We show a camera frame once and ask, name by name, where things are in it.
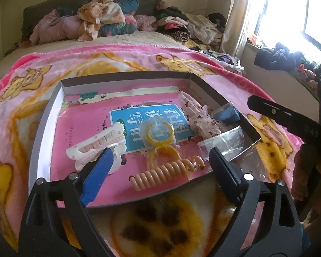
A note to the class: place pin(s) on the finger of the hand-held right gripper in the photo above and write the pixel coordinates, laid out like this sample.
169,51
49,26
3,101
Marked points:
283,116

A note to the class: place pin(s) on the beige curtain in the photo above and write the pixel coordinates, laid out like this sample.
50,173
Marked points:
238,13

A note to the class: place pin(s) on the pink book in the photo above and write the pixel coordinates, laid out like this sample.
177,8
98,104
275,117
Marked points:
77,120

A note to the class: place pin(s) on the cream patterned cloth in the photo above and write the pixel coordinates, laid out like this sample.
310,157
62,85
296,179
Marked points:
101,13

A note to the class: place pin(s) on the dark blue floral quilt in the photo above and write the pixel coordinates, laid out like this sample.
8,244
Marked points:
128,8

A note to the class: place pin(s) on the floral bow hair clip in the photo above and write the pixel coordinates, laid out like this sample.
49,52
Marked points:
203,120

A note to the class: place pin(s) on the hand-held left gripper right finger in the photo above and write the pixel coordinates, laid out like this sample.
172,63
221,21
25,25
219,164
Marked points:
224,171

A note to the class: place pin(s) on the small blue grey packet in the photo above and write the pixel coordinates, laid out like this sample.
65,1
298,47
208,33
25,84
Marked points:
227,113

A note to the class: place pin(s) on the window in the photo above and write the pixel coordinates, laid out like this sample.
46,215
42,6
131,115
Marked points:
283,13

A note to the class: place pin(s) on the dark clothes on windowsill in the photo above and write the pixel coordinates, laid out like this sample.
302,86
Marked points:
278,56

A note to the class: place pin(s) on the white hair claw clip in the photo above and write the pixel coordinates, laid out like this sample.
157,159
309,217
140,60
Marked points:
93,144

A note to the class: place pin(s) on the pile of clothes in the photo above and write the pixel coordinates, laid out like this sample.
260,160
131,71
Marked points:
192,26

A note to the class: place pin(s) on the pink printed blanket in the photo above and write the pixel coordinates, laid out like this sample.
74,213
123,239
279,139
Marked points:
96,64

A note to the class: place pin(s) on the small heap of clothes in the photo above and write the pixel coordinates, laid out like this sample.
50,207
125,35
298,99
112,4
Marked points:
227,59

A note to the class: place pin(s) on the small clear plastic bag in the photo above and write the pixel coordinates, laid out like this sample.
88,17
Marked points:
230,142

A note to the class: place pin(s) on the pink quilt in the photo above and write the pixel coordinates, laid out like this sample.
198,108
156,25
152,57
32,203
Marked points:
56,26

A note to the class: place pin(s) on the pink crumpled cloth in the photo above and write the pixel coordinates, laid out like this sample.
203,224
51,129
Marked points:
145,22

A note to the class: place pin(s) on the grey bed headboard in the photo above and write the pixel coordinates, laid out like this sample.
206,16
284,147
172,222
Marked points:
42,8

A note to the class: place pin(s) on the shallow cardboard box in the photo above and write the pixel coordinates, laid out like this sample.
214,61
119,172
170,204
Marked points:
40,139

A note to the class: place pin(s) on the beige bed sheet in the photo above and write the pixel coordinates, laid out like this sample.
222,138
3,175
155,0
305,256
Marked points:
123,41

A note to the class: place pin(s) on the person's right forearm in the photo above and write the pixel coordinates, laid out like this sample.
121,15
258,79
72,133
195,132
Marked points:
302,176

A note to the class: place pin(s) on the bag of yellow rings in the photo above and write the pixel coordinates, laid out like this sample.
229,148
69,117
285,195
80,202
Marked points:
157,136

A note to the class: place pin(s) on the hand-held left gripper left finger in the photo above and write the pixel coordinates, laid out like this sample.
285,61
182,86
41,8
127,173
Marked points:
97,176

